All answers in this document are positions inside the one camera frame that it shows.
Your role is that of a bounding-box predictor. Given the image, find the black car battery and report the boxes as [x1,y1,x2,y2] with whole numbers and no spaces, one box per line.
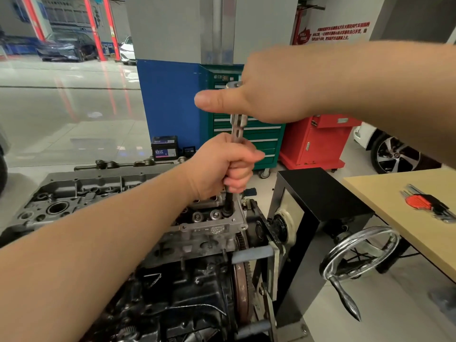
[151,135,179,161]

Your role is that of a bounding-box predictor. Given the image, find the black engine stand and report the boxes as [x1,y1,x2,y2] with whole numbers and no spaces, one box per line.
[231,169,375,342]

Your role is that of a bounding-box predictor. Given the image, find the green tool cabinet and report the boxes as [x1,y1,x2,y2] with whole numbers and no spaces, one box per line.
[199,64,288,179]

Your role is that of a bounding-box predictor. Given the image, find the rusty toothed flywheel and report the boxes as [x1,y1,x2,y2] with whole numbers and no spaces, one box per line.
[233,231,251,327]

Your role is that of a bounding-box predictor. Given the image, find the person's right forearm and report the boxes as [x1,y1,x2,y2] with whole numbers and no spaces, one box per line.
[319,40,456,168]

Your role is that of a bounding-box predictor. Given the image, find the dark blue car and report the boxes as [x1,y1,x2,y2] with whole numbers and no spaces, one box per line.
[36,31,99,63]

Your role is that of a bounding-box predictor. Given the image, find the red lift post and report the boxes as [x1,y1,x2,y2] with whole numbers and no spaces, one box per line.
[103,0,120,61]
[82,0,108,62]

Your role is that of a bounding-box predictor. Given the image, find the black engine block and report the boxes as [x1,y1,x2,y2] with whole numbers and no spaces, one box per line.
[80,251,239,342]

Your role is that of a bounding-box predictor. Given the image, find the steel socket wrench with extension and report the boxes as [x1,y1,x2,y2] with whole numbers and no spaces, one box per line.
[223,81,248,215]

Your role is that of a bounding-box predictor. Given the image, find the chrome handwheel with handle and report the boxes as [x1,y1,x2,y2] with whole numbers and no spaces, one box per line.
[319,226,402,323]

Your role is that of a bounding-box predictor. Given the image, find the grey aluminium cylinder head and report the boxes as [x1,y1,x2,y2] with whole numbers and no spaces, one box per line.
[0,158,250,269]

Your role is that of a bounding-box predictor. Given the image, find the person's left forearm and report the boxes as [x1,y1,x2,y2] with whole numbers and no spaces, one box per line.
[0,162,200,342]

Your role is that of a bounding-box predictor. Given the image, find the person's right hand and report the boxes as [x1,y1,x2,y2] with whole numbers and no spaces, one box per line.
[194,44,323,125]

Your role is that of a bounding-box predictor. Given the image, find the white car with alloy wheel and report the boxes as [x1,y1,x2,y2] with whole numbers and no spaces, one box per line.
[353,122,442,175]

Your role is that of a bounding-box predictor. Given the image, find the red lettered wall sign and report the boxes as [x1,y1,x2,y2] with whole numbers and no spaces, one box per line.
[297,21,371,45]

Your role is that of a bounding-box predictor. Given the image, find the red tool cart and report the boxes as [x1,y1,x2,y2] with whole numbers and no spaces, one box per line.
[279,115,362,173]

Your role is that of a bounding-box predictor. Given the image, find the person's left hand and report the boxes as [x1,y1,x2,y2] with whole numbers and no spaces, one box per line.
[185,133,266,203]

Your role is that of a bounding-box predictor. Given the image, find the hex key set red holder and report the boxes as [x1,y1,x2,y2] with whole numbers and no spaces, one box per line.
[399,184,456,223]

